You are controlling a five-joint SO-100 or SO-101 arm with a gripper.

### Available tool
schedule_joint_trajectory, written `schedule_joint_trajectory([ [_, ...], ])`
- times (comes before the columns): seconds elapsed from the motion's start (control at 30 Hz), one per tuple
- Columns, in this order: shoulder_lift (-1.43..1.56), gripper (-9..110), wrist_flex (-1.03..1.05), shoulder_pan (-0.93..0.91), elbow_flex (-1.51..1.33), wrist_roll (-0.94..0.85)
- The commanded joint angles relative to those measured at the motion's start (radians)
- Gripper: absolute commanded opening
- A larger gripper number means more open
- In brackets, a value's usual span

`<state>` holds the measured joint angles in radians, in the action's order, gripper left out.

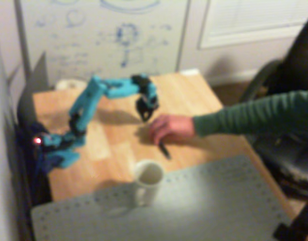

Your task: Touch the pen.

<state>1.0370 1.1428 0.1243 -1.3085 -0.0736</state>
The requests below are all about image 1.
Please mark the person's bare hand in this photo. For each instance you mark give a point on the person's bare hand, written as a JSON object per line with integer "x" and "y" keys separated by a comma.
{"x": 175, "y": 128}

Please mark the white round object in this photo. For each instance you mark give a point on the white round object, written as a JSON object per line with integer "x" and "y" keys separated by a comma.
{"x": 68, "y": 84}

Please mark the white louvred door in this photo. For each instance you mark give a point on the white louvred door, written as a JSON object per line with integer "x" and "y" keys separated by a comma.
{"x": 256, "y": 22}

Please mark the white ceramic mug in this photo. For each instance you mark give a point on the white ceramic mug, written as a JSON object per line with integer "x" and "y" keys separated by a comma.
{"x": 148, "y": 180}

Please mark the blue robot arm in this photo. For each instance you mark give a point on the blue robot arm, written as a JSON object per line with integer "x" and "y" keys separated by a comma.
{"x": 86, "y": 103}

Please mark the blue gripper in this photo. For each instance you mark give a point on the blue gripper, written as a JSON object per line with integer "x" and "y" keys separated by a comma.
{"x": 146, "y": 106}

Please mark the black office chair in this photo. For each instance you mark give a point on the black office chair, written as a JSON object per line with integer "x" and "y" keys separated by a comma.
{"x": 292, "y": 75}

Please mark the dark grey angular panel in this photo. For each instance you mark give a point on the dark grey angular panel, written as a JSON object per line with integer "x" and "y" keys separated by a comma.
{"x": 37, "y": 80}

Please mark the whiteboard with blue drawings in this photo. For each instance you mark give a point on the whiteboard with blue drawings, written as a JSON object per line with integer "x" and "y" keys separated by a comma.
{"x": 106, "y": 37}

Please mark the dark blue pen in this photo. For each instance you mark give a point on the dark blue pen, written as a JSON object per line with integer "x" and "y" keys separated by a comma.
{"x": 165, "y": 150}

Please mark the green sleeved forearm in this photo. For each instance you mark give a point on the green sleeved forearm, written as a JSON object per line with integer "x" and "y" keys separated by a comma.
{"x": 249, "y": 115}

